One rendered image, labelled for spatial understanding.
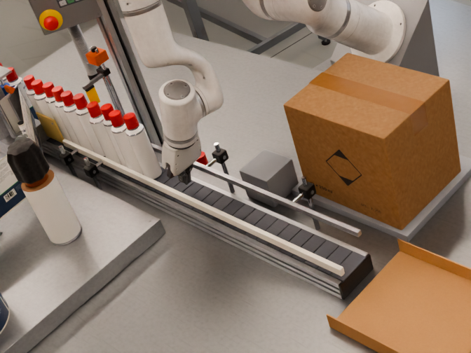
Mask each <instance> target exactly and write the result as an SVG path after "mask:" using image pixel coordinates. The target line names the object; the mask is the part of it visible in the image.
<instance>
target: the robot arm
mask: <svg viewBox="0 0 471 353"><path fill-rule="evenodd" d="M242 1H243V3H244V4H245V5H246V6H247V7H248V9H249V10H250V11H252V12H253V13H254V14H255V15H257V16H259V17H261V18H263V19H266V20H279V21H290V22H299V23H303V24H305V25H306V26H307V28H308V29H309V30H310V31H311V32H313V33H314V34H317V35H319V36H322V37H324V38H326V39H329V40H332V41H335V42H337V43H340V44H343V45H345V46H348V47H350V49H351V52H352V54H354V55H359V56H362V57H366V58H369V59H373V60H377V61H380V62H385V63H387V62H389V61H390V60H391V59H392V58H393V57H394V56H395V55H396V54H397V52H398V50H399V49H400V47H401V45H402V42H403V40H404V35H405V31H406V20H405V17H404V14H403V12H402V10H401V8H400V7H399V6H398V5H397V4H394V3H393V2H391V1H386V0H381V1H376V2H374V3H372V4H370V5H369V6H367V5H365V4H362V3H360V2H359V1H356V0H242ZM118 2H119V4H120V7H121V10H122V12H123V16H124V18H125V21H126V23H127V26H128V29H129V31H130V34H131V37H132V39H133V42H134V45H135V47H136V50H137V53H138V55H139V58H140V59H141V61H142V63H143V65H144V66H146V67H148V68H159V67H166V66H172V65H182V66H185V67H187V68H189V69H190V70H191V72H192V74H193V76H194V78H195V80H196V84H195V85H194V86H193V85H192V84H191V83H190V82H188V81H185V80H182V79H173V80H170V81H167V82H166V83H164V84H163V85H162V86H161V88H160V90H159V93H158V95H159V102H160V108H161V120H162V126H163V138H164V142H163V148H162V166H163V168H164V169H166V168H168V173H167V177H169V178H170V179H171V178H173V177H175V176H178V179H179V181H180V182H182V183H184V184H186V185H187V184H189V183H190V182H191V170H192V169H193V163H194V162H195V161H196V160H197V159H199V157H200V156H201V144H200V138H199V136H198V121H199V120H200V119H201V118H203V117H205V116H207V115H209V114H211V113H213V112H215V111H217V110H218V109H220V108H221V106H222V105H223V103H224V97H223V94H222V91H221V87H220V84H219V81H218V78H217V75H216V74H215V71H214V69H213V67H212V65H211V64H210V63H209V62H208V61H207V60H206V59H205V58H204V57H203V56H202V55H200V54H198V53H196V52H194V51H192V50H189V49H188V48H185V47H183V46H181V45H179V44H178V43H177V42H176V41H175V40H174V37H173V35H172V31H171V28H170V25H169V22H168V19H167V16H166V14H165V9H164V7H163V3H162V1H161V0H118Z"/></svg>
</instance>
